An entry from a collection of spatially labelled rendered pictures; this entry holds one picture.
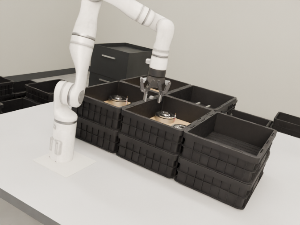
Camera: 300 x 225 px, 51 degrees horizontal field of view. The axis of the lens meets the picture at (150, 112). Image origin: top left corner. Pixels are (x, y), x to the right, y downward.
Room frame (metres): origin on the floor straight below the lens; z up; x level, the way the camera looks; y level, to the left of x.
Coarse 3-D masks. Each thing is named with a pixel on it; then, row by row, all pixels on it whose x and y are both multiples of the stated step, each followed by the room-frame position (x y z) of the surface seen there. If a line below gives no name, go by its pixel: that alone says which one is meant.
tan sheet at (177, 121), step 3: (153, 117) 1.52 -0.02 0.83; (177, 120) 1.54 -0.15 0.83; (180, 120) 1.55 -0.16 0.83; (165, 123) 1.47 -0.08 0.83; (171, 123) 1.48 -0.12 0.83; (174, 123) 1.49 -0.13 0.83; (177, 123) 1.50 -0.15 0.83; (180, 123) 1.51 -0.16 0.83; (183, 123) 1.51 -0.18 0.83; (186, 123) 1.52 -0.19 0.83; (189, 123) 1.53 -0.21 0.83
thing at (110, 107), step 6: (102, 84) 1.62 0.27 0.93; (126, 84) 1.73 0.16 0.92; (84, 96) 1.37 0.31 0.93; (156, 96) 1.57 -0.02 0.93; (90, 102) 1.36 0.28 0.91; (96, 102) 1.34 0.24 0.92; (102, 102) 1.33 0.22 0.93; (138, 102) 1.42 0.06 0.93; (108, 108) 1.31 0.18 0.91; (114, 108) 1.29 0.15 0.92; (120, 108) 1.29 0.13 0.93
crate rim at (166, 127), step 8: (168, 96) 1.61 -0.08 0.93; (136, 104) 1.38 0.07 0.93; (192, 104) 1.54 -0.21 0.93; (128, 112) 1.26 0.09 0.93; (208, 112) 1.45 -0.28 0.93; (136, 120) 1.24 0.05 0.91; (144, 120) 1.22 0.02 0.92; (152, 120) 1.21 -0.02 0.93; (200, 120) 1.32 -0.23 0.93; (160, 128) 1.19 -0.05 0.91; (168, 128) 1.17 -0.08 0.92; (176, 128) 1.16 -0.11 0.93; (184, 128) 1.18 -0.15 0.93
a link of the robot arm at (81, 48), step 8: (72, 40) 1.21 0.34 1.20; (80, 40) 1.20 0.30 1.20; (88, 40) 1.21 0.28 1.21; (72, 48) 1.20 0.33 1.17; (80, 48) 1.19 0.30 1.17; (88, 48) 1.21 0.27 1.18; (72, 56) 1.20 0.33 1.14; (80, 56) 1.19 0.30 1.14; (88, 56) 1.21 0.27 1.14; (80, 64) 1.18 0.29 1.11; (88, 64) 1.22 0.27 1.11; (80, 72) 1.17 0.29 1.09; (80, 80) 1.17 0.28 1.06; (72, 88) 1.15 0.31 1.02; (80, 88) 1.16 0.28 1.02; (72, 96) 1.14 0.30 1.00; (80, 96) 1.16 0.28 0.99; (72, 104) 1.14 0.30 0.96; (80, 104) 1.18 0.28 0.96
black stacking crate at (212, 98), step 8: (192, 88) 1.97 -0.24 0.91; (200, 88) 1.95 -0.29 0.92; (176, 96) 1.76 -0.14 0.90; (184, 96) 1.87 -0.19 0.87; (192, 96) 1.97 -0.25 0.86; (200, 96) 1.94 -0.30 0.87; (208, 96) 1.92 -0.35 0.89; (216, 96) 1.90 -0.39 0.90; (224, 96) 1.87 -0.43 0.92; (200, 104) 1.92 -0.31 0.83; (208, 104) 1.91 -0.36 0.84; (216, 104) 1.89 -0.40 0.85; (232, 104) 1.81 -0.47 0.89; (224, 112) 1.69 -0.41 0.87
